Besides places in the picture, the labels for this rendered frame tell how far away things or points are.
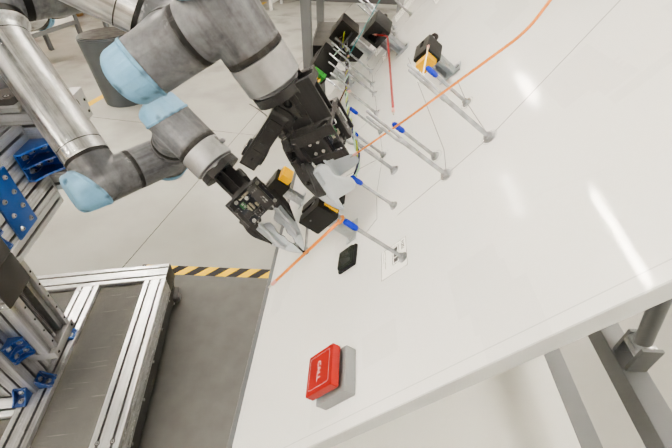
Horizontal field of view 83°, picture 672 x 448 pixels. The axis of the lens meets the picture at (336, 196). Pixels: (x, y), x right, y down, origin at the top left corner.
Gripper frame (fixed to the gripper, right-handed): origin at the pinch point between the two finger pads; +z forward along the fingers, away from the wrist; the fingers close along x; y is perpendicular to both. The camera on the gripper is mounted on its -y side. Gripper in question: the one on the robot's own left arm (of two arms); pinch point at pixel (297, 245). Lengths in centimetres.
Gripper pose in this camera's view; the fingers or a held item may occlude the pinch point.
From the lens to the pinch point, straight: 71.4
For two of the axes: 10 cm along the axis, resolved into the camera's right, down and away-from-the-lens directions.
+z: 7.0, 7.1, 0.8
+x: 7.0, -7.0, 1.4
